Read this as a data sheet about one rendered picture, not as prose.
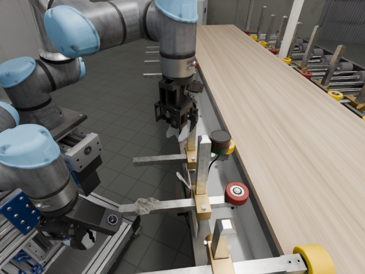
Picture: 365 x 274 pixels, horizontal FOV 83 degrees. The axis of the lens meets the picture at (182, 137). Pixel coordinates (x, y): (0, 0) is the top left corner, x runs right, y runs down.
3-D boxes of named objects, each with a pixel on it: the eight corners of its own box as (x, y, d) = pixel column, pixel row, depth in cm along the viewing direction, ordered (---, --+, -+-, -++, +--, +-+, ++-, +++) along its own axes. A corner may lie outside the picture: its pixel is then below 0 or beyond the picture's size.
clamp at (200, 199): (196, 220, 72) (196, 213, 69) (191, 188, 82) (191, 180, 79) (212, 219, 72) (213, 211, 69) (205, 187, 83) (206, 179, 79)
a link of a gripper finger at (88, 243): (74, 243, 54) (62, 225, 48) (96, 245, 53) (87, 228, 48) (68, 256, 51) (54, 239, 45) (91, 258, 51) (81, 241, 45)
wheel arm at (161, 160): (133, 168, 93) (132, 161, 90) (134, 162, 95) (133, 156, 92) (227, 161, 96) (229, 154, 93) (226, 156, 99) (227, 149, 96)
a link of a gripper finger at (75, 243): (85, 235, 51) (74, 216, 45) (92, 236, 51) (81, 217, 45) (76, 255, 47) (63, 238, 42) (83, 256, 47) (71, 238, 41)
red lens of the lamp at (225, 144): (212, 149, 59) (213, 143, 57) (208, 136, 63) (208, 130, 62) (232, 148, 59) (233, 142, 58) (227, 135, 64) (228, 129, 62)
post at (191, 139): (187, 173, 105) (189, 86, 74) (186, 168, 107) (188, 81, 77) (194, 173, 105) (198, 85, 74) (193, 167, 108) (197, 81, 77)
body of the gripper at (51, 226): (63, 210, 51) (43, 179, 43) (97, 213, 51) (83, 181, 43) (45, 242, 45) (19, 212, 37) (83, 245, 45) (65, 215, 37)
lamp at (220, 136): (206, 189, 71) (212, 142, 57) (203, 176, 75) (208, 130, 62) (223, 188, 72) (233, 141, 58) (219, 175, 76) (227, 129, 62)
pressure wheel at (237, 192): (225, 218, 75) (229, 200, 68) (219, 199, 81) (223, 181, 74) (246, 216, 75) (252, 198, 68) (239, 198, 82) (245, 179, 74)
